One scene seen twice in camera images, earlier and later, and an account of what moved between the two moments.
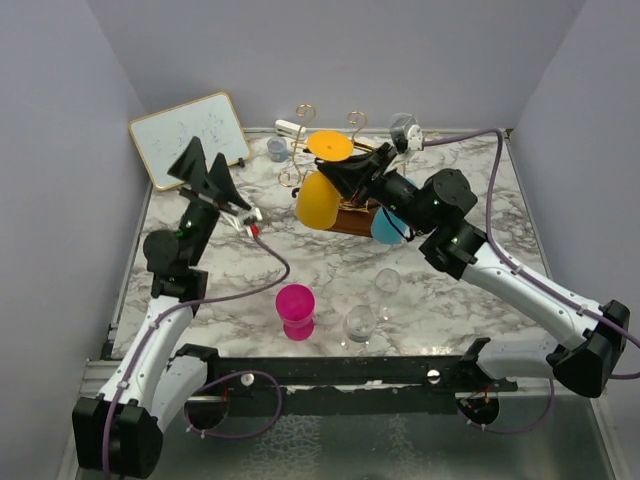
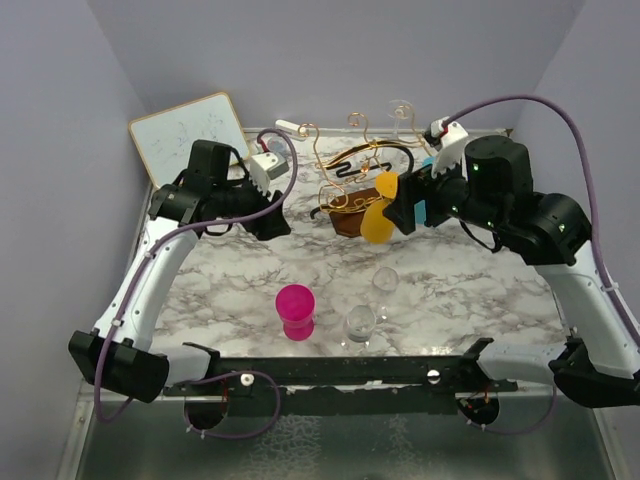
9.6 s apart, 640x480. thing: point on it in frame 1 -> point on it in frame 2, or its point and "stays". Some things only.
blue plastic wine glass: [390, 227] -> [420, 206]
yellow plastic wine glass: [318, 203] -> [375, 227]
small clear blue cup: [277, 148] stays
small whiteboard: [161, 137] stays
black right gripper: [352, 172] -> [412, 187]
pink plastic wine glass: [296, 306] stays
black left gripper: [191, 167] -> [269, 225]
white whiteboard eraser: [290, 129] stays
